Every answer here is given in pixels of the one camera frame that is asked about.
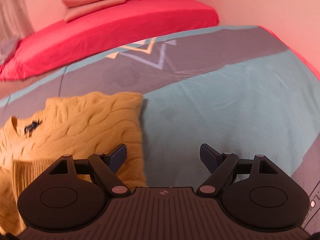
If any tan cable-knit cardigan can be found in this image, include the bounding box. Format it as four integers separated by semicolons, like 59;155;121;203
1;92;146;235

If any blue grey patterned bedsheet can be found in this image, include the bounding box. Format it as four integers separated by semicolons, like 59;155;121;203
0;24;320;235

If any crumpled grey blue cloth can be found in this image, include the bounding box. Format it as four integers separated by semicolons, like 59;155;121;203
0;36;20;65

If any pink pillow lower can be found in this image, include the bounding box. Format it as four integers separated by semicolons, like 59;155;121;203
64;0;126;23

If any red bed cover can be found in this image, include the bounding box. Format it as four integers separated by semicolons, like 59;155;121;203
1;0;219;81

